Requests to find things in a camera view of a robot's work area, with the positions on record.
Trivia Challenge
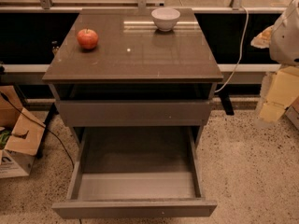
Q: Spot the open cardboard box left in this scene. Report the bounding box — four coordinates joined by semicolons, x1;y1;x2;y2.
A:
0;86;45;178

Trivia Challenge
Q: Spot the grey top drawer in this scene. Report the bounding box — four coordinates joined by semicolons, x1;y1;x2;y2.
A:
56;101;211;127

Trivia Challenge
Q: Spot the black cable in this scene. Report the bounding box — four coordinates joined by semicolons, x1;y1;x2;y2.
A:
0;91;76;170

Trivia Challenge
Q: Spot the white cable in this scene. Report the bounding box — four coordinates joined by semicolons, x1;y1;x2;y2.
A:
214;7;250;94

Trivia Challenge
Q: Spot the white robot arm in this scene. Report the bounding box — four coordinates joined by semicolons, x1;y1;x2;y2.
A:
251;0;299;128

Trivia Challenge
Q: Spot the white bowl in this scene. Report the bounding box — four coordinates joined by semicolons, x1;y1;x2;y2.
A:
151;7;180;32

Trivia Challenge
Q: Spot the cardboard box right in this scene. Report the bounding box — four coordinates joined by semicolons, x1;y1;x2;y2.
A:
286;97;299;130

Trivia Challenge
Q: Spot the grey drawer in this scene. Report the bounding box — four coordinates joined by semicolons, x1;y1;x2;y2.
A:
52;126;217;219
56;101;211;127

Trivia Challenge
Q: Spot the grey drawer cabinet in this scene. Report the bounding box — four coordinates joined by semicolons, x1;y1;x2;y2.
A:
43;8;222;141

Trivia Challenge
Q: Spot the red apple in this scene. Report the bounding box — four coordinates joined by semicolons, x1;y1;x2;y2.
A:
77;29;99;49

